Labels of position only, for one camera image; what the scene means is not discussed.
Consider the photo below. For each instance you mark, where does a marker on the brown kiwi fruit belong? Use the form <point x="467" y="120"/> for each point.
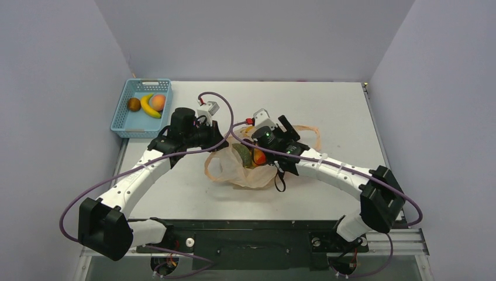
<point x="134" y="104"/>

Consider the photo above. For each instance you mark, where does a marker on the green netted melon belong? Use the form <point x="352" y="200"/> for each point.
<point x="244" y="153"/>

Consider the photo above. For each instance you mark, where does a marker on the orange peach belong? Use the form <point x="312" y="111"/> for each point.
<point x="157" y="102"/>

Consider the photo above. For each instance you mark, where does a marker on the translucent orange plastic bag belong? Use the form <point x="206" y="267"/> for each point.
<point x="225" y="166"/>

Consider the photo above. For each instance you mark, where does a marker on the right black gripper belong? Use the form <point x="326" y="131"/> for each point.
<point x="286" y="126"/>

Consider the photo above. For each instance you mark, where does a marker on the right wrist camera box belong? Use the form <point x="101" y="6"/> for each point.
<point x="262" y="118"/>

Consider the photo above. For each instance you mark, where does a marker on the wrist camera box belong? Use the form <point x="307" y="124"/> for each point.
<point x="206" y="111"/>
<point x="262" y="118"/>

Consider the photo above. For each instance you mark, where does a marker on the aluminium frame rail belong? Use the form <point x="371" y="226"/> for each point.
<point x="405" y="242"/>

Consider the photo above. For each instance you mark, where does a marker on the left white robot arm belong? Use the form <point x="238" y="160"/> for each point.
<point x="105" y="225"/>

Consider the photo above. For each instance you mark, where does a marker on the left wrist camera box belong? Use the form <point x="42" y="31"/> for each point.
<point x="206" y="111"/>

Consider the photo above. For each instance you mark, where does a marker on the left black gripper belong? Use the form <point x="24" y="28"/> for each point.
<point x="215" y="136"/>

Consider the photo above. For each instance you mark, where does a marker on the yellow banana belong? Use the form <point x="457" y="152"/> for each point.
<point x="147" y="108"/>

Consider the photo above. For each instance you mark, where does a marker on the red yellow mango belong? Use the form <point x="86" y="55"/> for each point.
<point x="258" y="158"/>

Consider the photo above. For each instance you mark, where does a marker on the blue plastic basket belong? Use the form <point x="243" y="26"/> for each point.
<point x="127" y="124"/>

